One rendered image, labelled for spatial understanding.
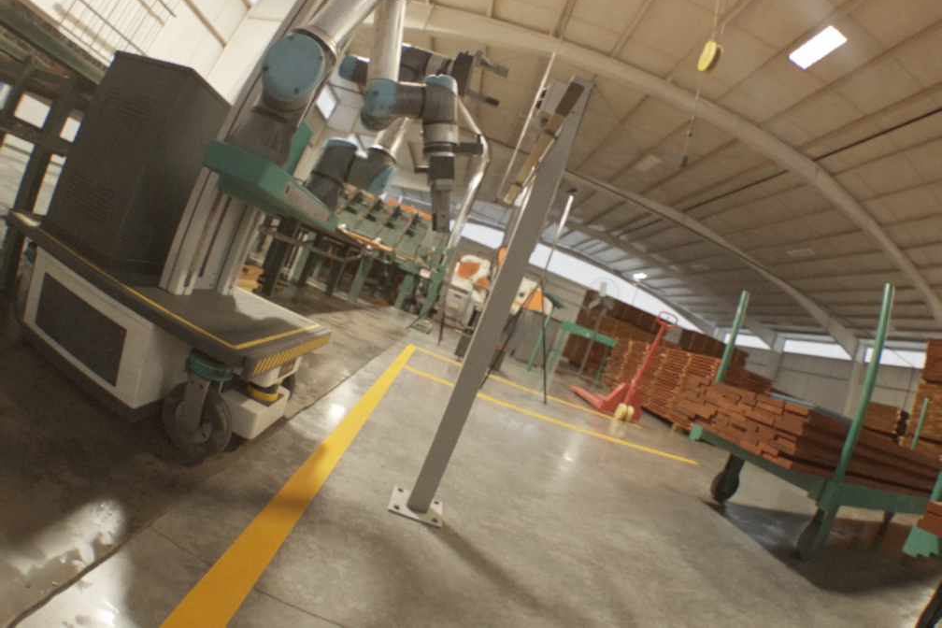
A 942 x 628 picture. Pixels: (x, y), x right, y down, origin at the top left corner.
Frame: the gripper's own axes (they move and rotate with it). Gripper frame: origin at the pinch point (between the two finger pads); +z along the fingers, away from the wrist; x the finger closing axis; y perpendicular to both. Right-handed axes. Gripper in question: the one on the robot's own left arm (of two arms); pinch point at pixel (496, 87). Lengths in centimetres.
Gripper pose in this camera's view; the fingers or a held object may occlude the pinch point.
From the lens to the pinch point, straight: 125.3
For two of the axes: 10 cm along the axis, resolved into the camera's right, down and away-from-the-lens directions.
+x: -1.6, 3.3, 9.3
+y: 3.3, -8.7, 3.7
